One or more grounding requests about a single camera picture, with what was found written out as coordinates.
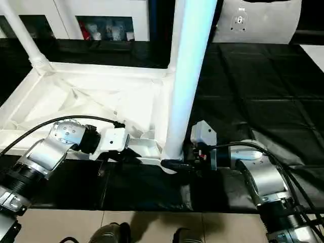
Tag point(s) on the small white jar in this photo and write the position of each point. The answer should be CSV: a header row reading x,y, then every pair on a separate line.
x,y
130,35
96,35

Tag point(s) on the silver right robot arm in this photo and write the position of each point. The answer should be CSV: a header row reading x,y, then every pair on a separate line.
x,y
263,174

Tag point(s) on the small red bottle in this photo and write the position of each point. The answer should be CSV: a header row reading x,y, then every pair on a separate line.
x,y
84,30

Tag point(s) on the white plastic bag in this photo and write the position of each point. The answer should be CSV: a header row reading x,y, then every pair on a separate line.
x,y
258,20

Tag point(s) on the white flat board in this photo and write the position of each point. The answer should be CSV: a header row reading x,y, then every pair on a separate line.
x,y
315,54

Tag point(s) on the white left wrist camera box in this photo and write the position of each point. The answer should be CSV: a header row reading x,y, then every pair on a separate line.
x,y
111,142

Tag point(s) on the white cabinet with glass doors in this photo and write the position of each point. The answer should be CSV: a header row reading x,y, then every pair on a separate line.
x,y
61,10

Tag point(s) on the dark grey robot foot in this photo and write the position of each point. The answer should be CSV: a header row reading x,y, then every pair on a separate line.
x,y
109,234
188,236

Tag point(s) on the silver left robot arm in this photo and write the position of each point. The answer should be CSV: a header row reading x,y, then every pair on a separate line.
x,y
45,152

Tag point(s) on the white plastic table top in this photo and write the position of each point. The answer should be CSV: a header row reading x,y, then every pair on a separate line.
x,y
76,96

